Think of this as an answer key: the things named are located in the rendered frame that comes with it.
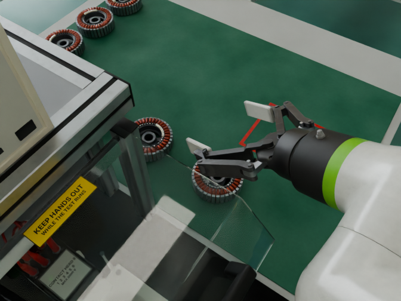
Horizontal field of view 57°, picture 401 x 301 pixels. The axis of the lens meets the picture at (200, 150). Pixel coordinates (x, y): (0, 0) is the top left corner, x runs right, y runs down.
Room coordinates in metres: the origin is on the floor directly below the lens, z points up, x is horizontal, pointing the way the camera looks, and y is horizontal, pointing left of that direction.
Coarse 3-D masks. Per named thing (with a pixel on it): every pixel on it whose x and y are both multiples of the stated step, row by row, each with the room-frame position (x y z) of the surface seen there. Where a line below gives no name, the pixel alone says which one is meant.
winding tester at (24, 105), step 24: (0, 24) 0.28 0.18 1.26; (0, 48) 0.27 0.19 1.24; (0, 72) 0.27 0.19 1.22; (24, 72) 0.28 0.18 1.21; (0, 96) 0.26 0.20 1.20; (24, 96) 0.27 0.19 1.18; (0, 120) 0.24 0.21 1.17; (24, 120) 0.26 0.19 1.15; (48, 120) 0.28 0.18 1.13; (0, 144) 0.23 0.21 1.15; (24, 144) 0.25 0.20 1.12; (0, 168) 0.22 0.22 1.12
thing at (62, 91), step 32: (32, 32) 0.46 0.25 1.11; (32, 64) 0.39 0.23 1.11; (64, 64) 0.39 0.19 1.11; (64, 96) 0.33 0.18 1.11; (96, 96) 0.33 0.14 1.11; (128, 96) 0.35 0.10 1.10; (64, 128) 0.28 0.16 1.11; (96, 128) 0.30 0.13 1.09; (32, 160) 0.23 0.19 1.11; (64, 160) 0.25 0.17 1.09; (0, 192) 0.19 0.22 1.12; (32, 192) 0.21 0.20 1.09; (0, 224) 0.17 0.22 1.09
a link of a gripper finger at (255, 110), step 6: (246, 102) 0.46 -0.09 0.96; (252, 102) 0.46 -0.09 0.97; (246, 108) 0.46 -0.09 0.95; (252, 108) 0.45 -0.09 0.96; (258, 108) 0.44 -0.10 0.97; (264, 108) 0.43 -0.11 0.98; (270, 108) 0.42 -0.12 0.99; (252, 114) 0.45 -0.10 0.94; (258, 114) 0.44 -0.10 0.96; (264, 114) 0.43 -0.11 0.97; (270, 114) 0.42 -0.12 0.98; (264, 120) 0.43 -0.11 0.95; (270, 120) 0.42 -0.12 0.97
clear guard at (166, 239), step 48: (96, 144) 0.29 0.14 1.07; (144, 144) 0.29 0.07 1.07; (48, 192) 0.22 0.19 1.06; (96, 192) 0.22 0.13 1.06; (144, 192) 0.22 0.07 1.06; (192, 192) 0.22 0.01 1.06; (0, 240) 0.16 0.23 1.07; (48, 240) 0.16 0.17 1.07; (96, 240) 0.16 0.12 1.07; (144, 240) 0.16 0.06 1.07; (192, 240) 0.16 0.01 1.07; (240, 240) 0.17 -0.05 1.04; (0, 288) 0.11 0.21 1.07; (48, 288) 0.11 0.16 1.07; (96, 288) 0.11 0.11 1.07; (144, 288) 0.11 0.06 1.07; (192, 288) 0.11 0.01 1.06
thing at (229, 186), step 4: (196, 164) 0.44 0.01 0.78; (196, 168) 0.43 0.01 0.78; (212, 180) 0.41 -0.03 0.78; (216, 180) 0.41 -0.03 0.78; (220, 180) 0.41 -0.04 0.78; (224, 180) 0.41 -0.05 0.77; (232, 180) 0.40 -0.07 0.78; (236, 180) 0.40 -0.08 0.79; (240, 180) 0.40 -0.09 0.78; (220, 184) 0.40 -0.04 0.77; (228, 184) 0.39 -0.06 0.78; (232, 184) 0.39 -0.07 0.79; (236, 184) 0.39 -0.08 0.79; (240, 184) 0.39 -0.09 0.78; (228, 188) 0.38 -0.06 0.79; (232, 188) 0.38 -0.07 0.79; (236, 188) 0.38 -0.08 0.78; (240, 188) 0.39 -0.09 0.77; (236, 192) 0.38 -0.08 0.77
